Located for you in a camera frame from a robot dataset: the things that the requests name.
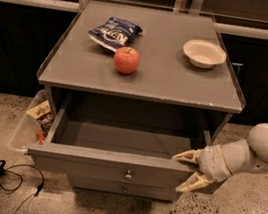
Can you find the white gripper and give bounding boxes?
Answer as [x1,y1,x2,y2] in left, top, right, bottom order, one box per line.
[172,145,232,193]

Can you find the grey top drawer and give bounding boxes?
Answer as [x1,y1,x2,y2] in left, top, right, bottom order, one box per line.
[22,84,238,200]

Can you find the grey drawer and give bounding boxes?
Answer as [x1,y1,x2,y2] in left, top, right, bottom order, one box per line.
[68,176,180,202]
[22,84,238,200]

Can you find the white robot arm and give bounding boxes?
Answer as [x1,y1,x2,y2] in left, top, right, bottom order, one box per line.
[172,123,268,193]

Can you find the grey drawer cabinet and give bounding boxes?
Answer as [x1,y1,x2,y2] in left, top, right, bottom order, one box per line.
[19,0,258,213]

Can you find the grey bottom drawer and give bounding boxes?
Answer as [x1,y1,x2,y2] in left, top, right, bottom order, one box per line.
[68,176,180,202]

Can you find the white paper bowl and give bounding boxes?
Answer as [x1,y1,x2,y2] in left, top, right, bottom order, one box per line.
[183,39,227,69]

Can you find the red apple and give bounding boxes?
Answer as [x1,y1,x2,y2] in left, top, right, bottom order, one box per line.
[113,47,140,75]

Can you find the green and orange snack packets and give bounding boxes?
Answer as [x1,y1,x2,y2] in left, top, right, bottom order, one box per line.
[36,114,54,145]

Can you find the blue chip bag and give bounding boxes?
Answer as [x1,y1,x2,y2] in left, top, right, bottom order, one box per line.
[88,16,142,52]

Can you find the tan snack packet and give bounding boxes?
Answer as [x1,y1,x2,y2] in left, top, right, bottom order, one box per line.
[27,100,51,120]

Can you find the clear plastic snack bin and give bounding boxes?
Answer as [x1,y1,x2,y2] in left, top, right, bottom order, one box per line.
[7,89,48,155]

